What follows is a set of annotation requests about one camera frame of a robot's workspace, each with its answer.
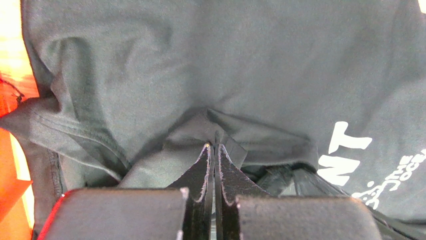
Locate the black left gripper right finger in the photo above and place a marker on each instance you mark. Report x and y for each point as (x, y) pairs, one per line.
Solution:
(230, 182)

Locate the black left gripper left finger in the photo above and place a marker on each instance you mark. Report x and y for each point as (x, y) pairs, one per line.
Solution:
(198, 182)

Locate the black printed t-shirt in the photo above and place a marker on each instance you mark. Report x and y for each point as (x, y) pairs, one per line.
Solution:
(131, 90)

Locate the red plastic tray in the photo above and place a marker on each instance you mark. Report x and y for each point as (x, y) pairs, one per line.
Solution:
(16, 195)

